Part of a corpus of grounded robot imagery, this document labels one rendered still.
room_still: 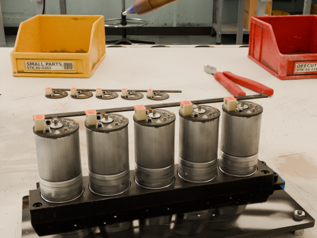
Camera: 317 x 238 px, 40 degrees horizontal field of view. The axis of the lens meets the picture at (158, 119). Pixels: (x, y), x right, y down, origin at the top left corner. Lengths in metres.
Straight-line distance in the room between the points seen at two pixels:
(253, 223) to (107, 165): 0.09
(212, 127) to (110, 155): 0.06
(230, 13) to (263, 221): 4.52
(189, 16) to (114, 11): 0.79
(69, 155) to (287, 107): 0.28
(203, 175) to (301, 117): 0.19
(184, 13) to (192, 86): 4.19
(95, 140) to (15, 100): 0.26
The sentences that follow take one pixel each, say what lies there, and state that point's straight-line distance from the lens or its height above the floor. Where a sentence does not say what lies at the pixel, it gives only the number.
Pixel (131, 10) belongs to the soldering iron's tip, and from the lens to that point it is 0.21.
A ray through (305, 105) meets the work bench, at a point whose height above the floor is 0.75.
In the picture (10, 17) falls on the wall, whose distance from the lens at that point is 4.94.
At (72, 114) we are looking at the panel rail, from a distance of 0.26.
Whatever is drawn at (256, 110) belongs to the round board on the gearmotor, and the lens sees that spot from 0.27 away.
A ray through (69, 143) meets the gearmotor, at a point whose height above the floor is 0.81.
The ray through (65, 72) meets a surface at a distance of 0.55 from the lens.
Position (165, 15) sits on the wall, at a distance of 4.69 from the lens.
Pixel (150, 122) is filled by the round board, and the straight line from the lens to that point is 0.25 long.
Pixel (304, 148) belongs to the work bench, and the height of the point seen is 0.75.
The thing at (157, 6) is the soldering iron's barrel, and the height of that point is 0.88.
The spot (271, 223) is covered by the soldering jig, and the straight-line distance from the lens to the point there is 0.26.
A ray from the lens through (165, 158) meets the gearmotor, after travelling 0.25.
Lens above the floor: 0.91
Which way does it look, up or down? 22 degrees down
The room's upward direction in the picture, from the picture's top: straight up
